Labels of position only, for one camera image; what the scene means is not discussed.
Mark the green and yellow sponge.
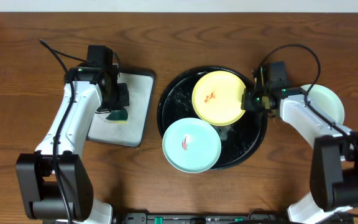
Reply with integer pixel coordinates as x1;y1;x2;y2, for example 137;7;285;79
106;108;129;123

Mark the yellow plate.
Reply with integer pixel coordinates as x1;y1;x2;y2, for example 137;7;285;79
191;71;246;126

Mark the large mint green plate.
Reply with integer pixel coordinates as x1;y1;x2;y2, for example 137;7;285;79
308;84;345;124

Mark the small mint green plate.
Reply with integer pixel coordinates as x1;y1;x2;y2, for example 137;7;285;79
162;118;221;173

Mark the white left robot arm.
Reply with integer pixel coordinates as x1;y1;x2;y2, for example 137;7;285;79
16;63;120;223

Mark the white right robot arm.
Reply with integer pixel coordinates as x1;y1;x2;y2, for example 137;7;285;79
241;67;358;223

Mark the black rectangular soap tray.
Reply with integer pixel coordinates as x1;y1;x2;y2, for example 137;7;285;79
87;68;154;147

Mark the black round tray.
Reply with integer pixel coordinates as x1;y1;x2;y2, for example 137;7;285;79
157;66;268;170

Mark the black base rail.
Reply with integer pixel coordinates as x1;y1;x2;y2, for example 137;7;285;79
116;213;290;224

